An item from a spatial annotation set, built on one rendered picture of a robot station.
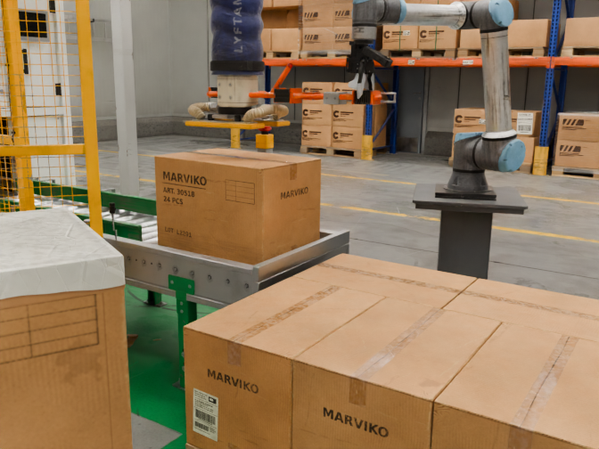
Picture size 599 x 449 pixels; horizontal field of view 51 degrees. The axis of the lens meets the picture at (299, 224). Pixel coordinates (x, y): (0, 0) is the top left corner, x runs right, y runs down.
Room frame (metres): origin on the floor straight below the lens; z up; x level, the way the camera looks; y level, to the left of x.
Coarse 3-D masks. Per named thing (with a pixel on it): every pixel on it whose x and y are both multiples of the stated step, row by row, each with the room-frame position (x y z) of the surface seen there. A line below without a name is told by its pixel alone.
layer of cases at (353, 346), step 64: (256, 320) 1.82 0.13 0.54; (320, 320) 1.83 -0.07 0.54; (384, 320) 1.84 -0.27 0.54; (448, 320) 1.85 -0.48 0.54; (512, 320) 1.85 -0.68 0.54; (576, 320) 1.86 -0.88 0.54; (192, 384) 1.75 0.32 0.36; (256, 384) 1.62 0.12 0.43; (320, 384) 1.51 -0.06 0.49; (384, 384) 1.42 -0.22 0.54; (448, 384) 1.44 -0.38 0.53; (512, 384) 1.43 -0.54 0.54; (576, 384) 1.43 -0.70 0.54; (256, 448) 1.62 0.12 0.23; (320, 448) 1.50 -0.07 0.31; (384, 448) 1.40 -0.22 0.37; (448, 448) 1.31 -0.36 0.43; (512, 448) 1.24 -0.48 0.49; (576, 448) 1.17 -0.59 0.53
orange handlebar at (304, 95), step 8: (216, 96) 2.71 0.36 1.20; (256, 96) 2.59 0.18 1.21; (264, 96) 2.57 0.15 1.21; (272, 96) 2.55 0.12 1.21; (296, 96) 2.49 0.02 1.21; (304, 96) 2.47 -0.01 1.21; (312, 96) 2.45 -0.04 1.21; (320, 96) 2.43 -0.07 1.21; (344, 96) 2.38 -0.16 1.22; (376, 96) 2.32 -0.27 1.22
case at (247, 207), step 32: (160, 160) 2.65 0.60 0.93; (192, 160) 2.54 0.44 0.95; (224, 160) 2.53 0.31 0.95; (256, 160) 2.55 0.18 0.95; (288, 160) 2.56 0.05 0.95; (320, 160) 2.65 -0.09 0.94; (160, 192) 2.65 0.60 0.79; (192, 192) 2.55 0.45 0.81; (224, 192) 2.44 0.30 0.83; (256, 192) 2.35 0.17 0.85; (288, 192) 2.46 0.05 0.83; (320, 192) 2.65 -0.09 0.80; (160, 224) 2.66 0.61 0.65; (192, 224) 2.55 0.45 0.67; (224, 224) 2.44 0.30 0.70; (256, 224) 2.35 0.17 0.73; (288, 224) 2.46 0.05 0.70; (224, 256) 2.45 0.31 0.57; (256, 256) 2.35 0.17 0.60
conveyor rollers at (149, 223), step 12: (36, 204) 3.57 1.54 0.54; (48, 204) 3.55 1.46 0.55; (60, 204) 3.60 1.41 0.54; (72, 204) 3.57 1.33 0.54; (108, 216) 3.24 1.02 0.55; (120, 216) 3.29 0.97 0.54; (132, 216) 3.25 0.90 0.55; (144, 216) 3.32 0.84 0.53; (156, 216) 3.28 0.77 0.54; (144, 228) 2.98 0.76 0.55; (156, 228) 3.03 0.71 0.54; (144, 240) 2.83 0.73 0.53; (156, 240) 2.78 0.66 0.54
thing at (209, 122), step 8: (192, 120) 2.64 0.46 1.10; (200, 120) 2.62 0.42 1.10; (208, 120) 2.60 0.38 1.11; (216, 120) 2.60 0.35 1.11; (224, 120) 2.60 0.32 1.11; (232, 120) 2.61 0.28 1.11; (240, 120) 2.55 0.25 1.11; (240, 128) 2.49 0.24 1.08; (248, 128) 2.47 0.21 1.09; (256, 128) 2.50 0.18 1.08
